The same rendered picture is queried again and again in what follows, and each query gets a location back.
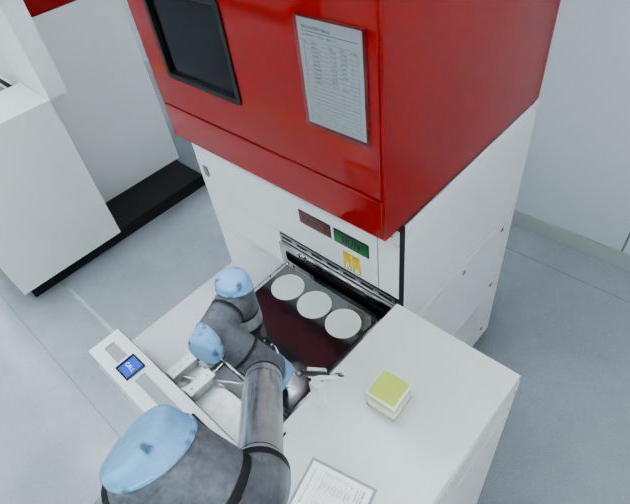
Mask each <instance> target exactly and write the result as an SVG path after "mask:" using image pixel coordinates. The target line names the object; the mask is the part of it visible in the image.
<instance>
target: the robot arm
mask: <svg viewBox="0 0 630 504"><path fill-rule="evenodd" d="M253 287H254V286H253V283H252V281H251V279H250V277H249V275H248V273H247V272H246V271H245V270H244V269H242V268H239V267H238V268H237V267H231V268H227V269H225V270H223V271H221V272H220V273H219V274H218V275H217V277H216V278H215V291H216V293H217V294H216V296H215V297H214V299H213V300H212V302H211V304H210V306H209V308H208V309H207V311H206V312H205V314H204V315H203V317H202V318H201V320H200V322H199V323H198V324H197V325H196V326H195V330H194V331H193V333H192V335H191V337H190V338H189V340H188V349H189V351H190V352H191V353H192V355H194V356H195V357H196V358H197V359H199V360H202V361H204V362H205V363H209V364H216V363H218V362H219V361H220V360H221V359H222V360H223V361H225V362H226V363H228V364H229V365H231V366H232V367H234V368H235V369H237V370H238V371H239V372H241V373H242V374H244V375H245V377H244V384H243V393H242V401H241V409H240V418H239V426H238V435H237V443H236V445H235V444H233V443H231V442H230V441H228V440H227V439H225V438H224V437H222V436H220V435H219V434H217V433H216V432H214V431H213V430H211V429H209V428H208V427H206V426H205V425H203V424H202V423H200V422H198V421H197V420H196V418H195V417H193V416H192V415H191V414H189V413H185V412H182V411H180V410H178V409H177V408H175V407H173V406H171V405H167V404H161V405H157V406H154V407H152V408H150V409H149V410H147V411H146V412H145V413H143V414H142V415H141V416H140V417H139V418H137V419H136V420H135V421H134V422H133V423H132V424H131V425H130V426H129V427H128V429H127V430H126V432H125V433H124V434H123V435H122V436H121V437H120V438H119V439H118V440H117V442H116V443H115V444H114V446H113V447H112V449H111V450H110V452H109V453H108V455H107V456H106V458H105V460H104V462H103V464H102V466H101V469H100V472H99V481H100V483H102V484H101V489H100V497H99V498H98V499H97V500H96V501H95V502H94V503H93V504H287V503H288V500H289V496H290V490H291V468H290V464H289V461H288V459H287V457H286V456H285V455H284V448H283V397H282V391H283V390H284V389H285V388H286V386H287V385H288V384H289V382H290V380H291V378H292V374H293V372H294V368H293V365H292V364H291V363H290V362H289V361H288V360H286V359H285V357H284V356H283V355H281V354H279V353H277V352H276V348H275V346H274V344H273V345H271V342H270V340H268V336H267V332H266V329H265V325H264V322H263V319H262V313H261V310H260V306H259V304H258V301H257V298H256V294H255V291H254V288H253Z"/></svg>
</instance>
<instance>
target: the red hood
mask: <svg viewBox="0 0 630 504"><path fill-rule="evenodd" d="M560 2H561V0H127V3H128V5H129V8H130V11H131V14H132V16H133V19H134V22H135V25H136V27H137V30H138V33H139V36H140V38H141V41H142V44H143V47H144V50H145V52H146V55H147V58H148V61H149V63H150V66H151V69H152V72H153V74H154V77H155V80H156V83H157V85H158V88H159V91H160V94H161V97H162V99H163V101H164V105H165V108H166V110H167V113H168V116H169V119H170V121H171V124H172V127H173V130H174V132H175V134H176V135H178V136H180V137H182V138H184V139H186V140H187V141H189V142H191V143H193V144H195V145H197V146H199V147H201V148H203V149H205V150H207V151H209V152H211V153H213V154H215V155H217V156H219V157H221V158H223V159H225V160H227V161H229V162H230V163H232V164H234V165H236V166H238V167H240V168H242V169H244V170H246V171H248V172H250V173H252V174H254V175H256V176H258V177H260V178H262V179H264V180H266V181H268V182H270V183H271V184H273V185H275V186H277V187H279V188H281V189H283V190H285V191H287V192H289V193H291V194H293V195H295V196H297V197H299V198H301V199H303V200H305V201H307V202H309V203H311V204H313V205H314V206H316V207H318V208H320V209H322V210H324V211H326V212H328V213H330V214H332V215H334V216H336V217H338V218H340V219H342V220H344V221H346V222H348V223H350V224H352V225H354V226H356V227H357V228H359V229H361V230H363V231H365V232H367V233H369V234H371V235H373V236H375V237H377V238H379V239H381V240H383V241H387V240H388V239H389V238H390V237H391V236H392V235H393V234H394V233H395V232H396V231H397V230H398V229H400V228H401V227H402V226H403V225H404V224H405V223H406V222H407V221H408V220H409V219H410V218H411V217H412V216H413V215H414V214H416V213H417V212H418V211H419V210H420V209H421V208H422V207H423V206H424V205H425V204H426V203H427V202H428V201H429V200H430V199H431V198H433V197H434V196H435V195H436V194H437V193H438V192H439V191H440V190H441V189H442V188H443V187H444V186H445V185H446V184H447V183H448V182H450V181H451V180H452V179H453V178H454V177H455V176H456V175H457V174H458V173H459V172H460V171H461V170H462V169H463V168H464V167H465V166H467V165H468V164H469V163H470V162H471V161H472V160H473V159H474V158H475V157H476V156H477V155H478V154H479V153H480V152H481V151H482V150H484V149H485V148H486V147H487V146H488V145H489V144H490V143H491V142H492V141H493V140H494V139H495V138H496V137H497V136H498V135H500V134H501V133H502V132H503V131H504V130H505V129H506V128H507V127H508V126H509V125H510V124H511V123H512V122H513V121H514V120H515V119H517V118H518V117H519V116H520V115H521V114H522V113H523V112H524V111H525V110H526V109H527V108H528V107H529V106H530V105H531V104H532V103H534V102H535V101H536V100H537V99H538V98H539V94H540V90H541V85H542V81H543V77H544V72H545V68H546V63H547V59H548V55H549V50H550V46H551V41H552V37H553V33H554V28H555V24H556V19H557V15H558V11H559V6H560Z"/></svg>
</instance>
